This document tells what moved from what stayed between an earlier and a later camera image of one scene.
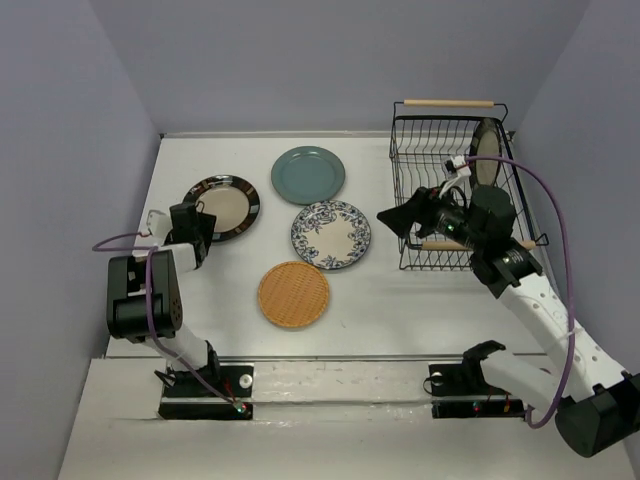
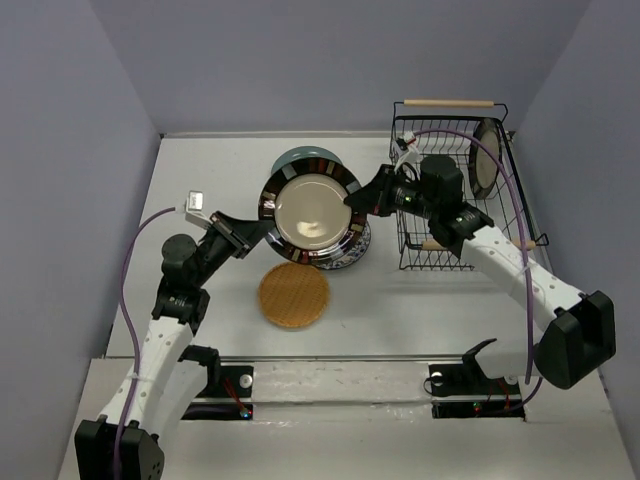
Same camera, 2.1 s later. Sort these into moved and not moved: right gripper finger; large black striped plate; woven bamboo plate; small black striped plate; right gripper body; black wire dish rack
Moved: right gripper body; right gripper finger; small black striped plate
Not moved: woven bamboo plate; black wire dish rack; large black striped plate
